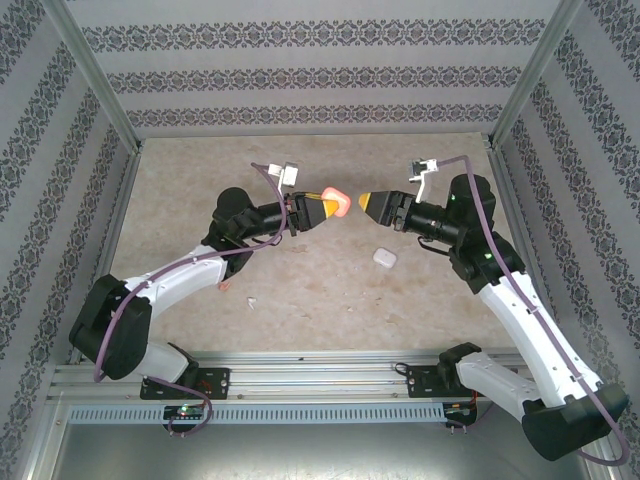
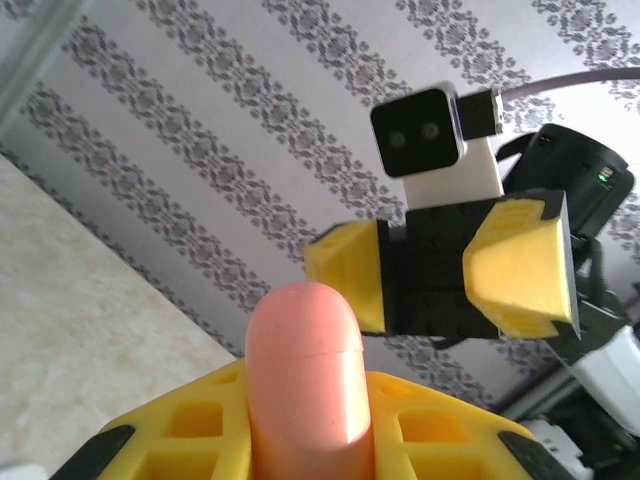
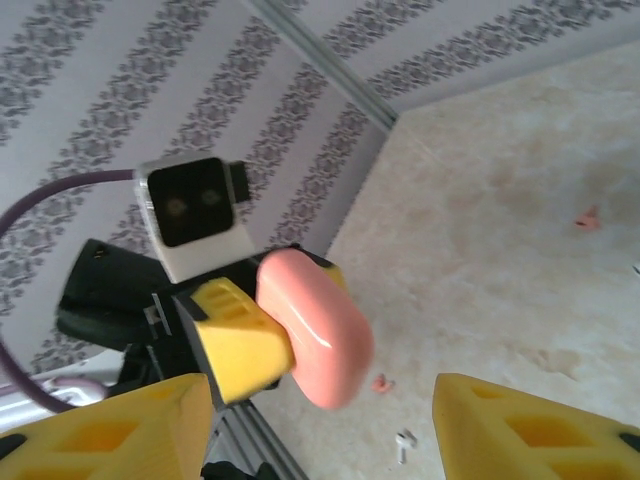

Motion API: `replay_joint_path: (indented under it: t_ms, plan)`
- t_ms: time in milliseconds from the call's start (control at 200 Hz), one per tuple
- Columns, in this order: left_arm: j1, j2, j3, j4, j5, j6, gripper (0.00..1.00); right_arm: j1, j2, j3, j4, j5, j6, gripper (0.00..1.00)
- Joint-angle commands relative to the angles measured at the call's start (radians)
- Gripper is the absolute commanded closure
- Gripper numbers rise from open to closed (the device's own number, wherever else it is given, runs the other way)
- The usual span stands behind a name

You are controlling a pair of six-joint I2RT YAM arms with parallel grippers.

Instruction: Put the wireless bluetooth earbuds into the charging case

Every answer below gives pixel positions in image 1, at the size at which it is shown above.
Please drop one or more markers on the pink earbud charging case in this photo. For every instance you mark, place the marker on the pink earbud charging case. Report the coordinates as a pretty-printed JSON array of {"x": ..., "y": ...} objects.
[{"x": 345, "y": 200}]

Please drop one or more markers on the white earbud charging case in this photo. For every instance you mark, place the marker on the white earbud charging case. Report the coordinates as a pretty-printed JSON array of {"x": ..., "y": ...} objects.
[{"x": 384, "y": 257}]

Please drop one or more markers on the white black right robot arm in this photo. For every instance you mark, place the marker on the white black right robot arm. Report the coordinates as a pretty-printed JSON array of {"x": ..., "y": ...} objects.
[{"x": 520, "y": 320}]

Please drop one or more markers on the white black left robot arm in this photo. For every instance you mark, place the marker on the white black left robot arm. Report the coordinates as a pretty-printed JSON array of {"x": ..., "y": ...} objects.
[{"x": 190, "y": 280}]

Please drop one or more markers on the pink earbud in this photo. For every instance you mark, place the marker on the pink earbud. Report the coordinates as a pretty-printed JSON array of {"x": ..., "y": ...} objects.
[{"x": 224, "y": 287}]

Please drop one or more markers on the grey sheet metal panel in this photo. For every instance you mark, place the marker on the grey sheet metal panel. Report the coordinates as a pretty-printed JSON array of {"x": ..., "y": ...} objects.
[{"x": 325, "y": 455}]

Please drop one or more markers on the aluminium frame corner post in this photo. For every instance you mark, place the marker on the aluminium frame corner post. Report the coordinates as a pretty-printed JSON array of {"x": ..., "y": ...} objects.
[
  {"x": 96, "y": 75},
  {"x": 531, "y": 75}
]

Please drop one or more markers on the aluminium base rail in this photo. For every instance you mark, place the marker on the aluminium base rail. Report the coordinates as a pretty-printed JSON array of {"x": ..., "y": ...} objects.
[{"x": 310, "y": 375}]

